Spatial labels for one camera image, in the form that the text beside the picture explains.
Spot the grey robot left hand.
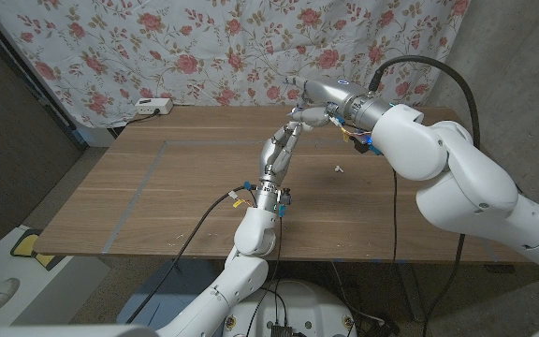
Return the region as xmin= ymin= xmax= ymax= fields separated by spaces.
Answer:
xmin=254 ymin=121 xmax=304 ymax=212

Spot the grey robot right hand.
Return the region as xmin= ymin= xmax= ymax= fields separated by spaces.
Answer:
xmin=284 ymin=76 xmax=392 ymax=132

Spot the floral backdrop cloth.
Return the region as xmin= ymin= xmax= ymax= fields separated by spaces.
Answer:
xmin=0 ymin=0 xmax=472 ymax=128

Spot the white power strip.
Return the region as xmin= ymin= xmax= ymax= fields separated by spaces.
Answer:
xmin=134 ymin=96 xmax=175 ymax=116

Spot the white round robot torso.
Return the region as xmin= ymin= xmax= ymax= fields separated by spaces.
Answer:
xmin=225 ymin=279 xmax=358 ymax=337

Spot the pale blue floor plate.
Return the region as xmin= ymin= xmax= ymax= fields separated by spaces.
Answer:
xmin=117 ymin=259 xmax=231 ymax=329

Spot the grey table leg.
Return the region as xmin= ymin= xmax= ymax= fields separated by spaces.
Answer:
xmin=398 ymin=261 xmax=428 ymax=324

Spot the white floor board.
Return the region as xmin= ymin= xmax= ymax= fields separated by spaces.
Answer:
xmin=0 ymin=224 xmax=111 ymax=327

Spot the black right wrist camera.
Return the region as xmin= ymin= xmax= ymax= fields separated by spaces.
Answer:
xmin=351 ymin=133 xmax=383 ymax=156

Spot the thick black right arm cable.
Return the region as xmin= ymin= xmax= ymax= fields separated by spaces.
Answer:
xmin=368 ymin=54 xmax=481 ymax=337

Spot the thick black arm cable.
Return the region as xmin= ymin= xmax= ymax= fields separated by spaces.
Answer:
xmin=368 ymin=54 xmax=481 ymax=337
xmin=125 ymin=185 xmax=252 ymax=325

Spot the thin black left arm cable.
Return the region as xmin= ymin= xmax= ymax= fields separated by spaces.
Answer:
xmin=244 ymin=215 xmax=284 ymax=337

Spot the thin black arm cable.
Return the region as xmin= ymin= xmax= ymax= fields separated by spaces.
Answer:
xmin=390 ymin=168 xmax=400 ymax=264
xmin=244 ymin=215 xmax=284 ymax=337

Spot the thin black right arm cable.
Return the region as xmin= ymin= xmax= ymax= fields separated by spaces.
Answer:
xmin=390 ymin=168 xmax=400 ymax=264

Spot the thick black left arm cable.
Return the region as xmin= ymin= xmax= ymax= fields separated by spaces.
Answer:
xmin=125 ymin=185 xmax=252 ymax=325

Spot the black power strip cord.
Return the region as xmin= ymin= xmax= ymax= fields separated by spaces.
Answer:
xmin=124 ymin=110 xmax=161 ymax=125

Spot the black door frame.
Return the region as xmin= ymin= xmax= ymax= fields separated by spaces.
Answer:
xmin=0 ymin=0 xmax=89 ymax=152

